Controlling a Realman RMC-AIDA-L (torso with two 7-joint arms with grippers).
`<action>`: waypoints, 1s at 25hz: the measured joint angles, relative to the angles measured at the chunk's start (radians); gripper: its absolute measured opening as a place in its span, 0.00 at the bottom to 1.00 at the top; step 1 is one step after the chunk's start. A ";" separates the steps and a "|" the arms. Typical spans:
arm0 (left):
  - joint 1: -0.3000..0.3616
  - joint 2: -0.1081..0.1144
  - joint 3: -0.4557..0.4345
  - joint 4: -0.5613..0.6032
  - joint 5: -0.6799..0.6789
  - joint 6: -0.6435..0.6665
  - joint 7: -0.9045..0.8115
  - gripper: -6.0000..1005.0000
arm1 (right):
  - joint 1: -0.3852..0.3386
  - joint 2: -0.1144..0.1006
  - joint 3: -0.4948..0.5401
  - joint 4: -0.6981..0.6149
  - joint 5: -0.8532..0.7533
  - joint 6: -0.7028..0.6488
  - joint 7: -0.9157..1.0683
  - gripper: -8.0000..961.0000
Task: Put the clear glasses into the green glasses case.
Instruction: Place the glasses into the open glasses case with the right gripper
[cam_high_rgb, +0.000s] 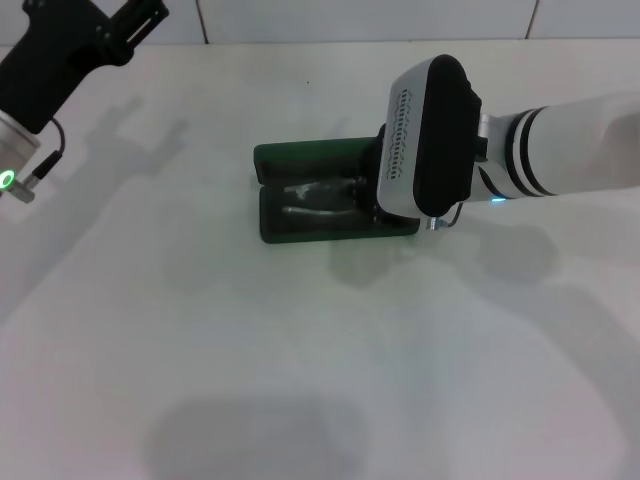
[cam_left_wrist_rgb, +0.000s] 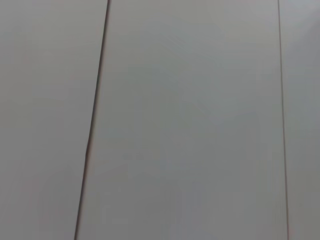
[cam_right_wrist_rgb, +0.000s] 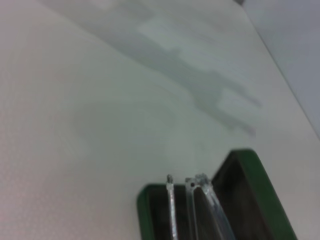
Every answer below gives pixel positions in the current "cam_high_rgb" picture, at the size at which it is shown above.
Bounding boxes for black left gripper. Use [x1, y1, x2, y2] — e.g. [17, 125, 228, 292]
[0, 0, 169, 135]

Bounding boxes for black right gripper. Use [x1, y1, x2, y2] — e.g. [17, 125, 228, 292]
[349, 123, 421, 230]

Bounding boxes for clear white glasses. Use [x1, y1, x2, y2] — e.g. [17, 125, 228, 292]
[282, 178, 369, 220]

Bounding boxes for green glasses case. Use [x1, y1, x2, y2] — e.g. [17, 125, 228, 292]
[253, 135, 421, 246]

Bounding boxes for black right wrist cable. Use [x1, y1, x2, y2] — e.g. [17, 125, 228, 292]
[424, 199, 466, 232]

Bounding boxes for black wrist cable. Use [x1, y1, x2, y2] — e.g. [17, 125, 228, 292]
[424, 199, 466, 232]
[9, 118, 67, 204]

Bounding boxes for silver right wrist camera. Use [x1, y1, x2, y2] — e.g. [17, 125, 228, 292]
[374, 53, 484, 222]

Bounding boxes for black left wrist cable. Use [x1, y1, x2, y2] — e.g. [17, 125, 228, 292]
[9, 118, 67, 204]

